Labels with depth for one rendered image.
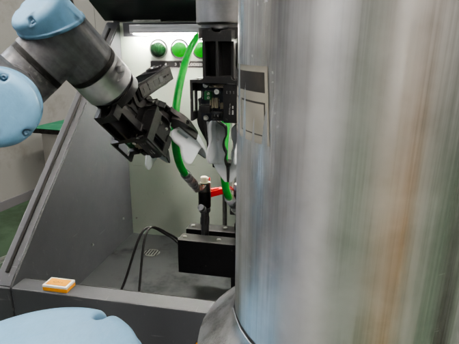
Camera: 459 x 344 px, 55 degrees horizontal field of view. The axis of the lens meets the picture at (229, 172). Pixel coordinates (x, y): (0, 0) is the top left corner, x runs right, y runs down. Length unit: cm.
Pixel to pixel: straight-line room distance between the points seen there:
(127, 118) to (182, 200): 69
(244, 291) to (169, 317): 67
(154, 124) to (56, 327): 49
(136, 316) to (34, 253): 27
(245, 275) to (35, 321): 12
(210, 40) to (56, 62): 19
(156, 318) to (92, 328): 62
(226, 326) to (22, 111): 33
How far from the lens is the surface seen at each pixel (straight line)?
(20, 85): 46
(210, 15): 57
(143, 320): 85
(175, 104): 78
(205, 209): 98
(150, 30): 124
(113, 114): 64
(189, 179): 86
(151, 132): 67
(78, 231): 113
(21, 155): 443
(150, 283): 114
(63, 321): 23
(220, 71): 57
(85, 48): 61
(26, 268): 99
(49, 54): 60
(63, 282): 91
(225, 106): 56
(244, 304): 16
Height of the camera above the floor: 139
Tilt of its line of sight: 16 degrees down
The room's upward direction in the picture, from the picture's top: straight up
